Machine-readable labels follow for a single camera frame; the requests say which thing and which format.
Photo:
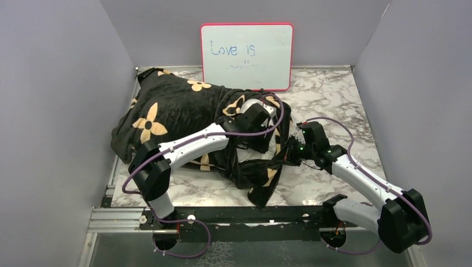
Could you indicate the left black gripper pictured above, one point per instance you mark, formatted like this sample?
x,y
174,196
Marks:
x,y
261,145

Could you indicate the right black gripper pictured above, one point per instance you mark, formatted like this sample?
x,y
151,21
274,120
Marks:
x,y
289,158

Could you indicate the black floral plush pillowcase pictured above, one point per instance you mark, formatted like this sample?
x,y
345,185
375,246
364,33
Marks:
x,y
169,107

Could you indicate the white pillow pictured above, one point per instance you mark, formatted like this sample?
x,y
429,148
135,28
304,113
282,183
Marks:
x,y
260,147

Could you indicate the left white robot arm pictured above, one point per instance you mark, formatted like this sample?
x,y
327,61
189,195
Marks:
x,y
154,163

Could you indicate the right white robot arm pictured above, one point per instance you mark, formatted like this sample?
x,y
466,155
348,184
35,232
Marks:
x,y
398,217

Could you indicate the pink framed whiteboard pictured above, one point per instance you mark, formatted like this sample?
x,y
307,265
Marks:
x,y
247,55

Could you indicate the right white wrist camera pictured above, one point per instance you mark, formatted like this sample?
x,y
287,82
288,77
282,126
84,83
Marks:
x,y
299,135

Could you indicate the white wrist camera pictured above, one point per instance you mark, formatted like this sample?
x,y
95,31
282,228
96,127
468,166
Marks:
x,y
270,110
299,135

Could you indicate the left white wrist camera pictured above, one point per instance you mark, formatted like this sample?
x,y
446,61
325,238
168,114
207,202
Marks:
x,y
270,110

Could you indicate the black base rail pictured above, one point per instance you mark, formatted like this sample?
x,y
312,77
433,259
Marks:
x,y
240,224

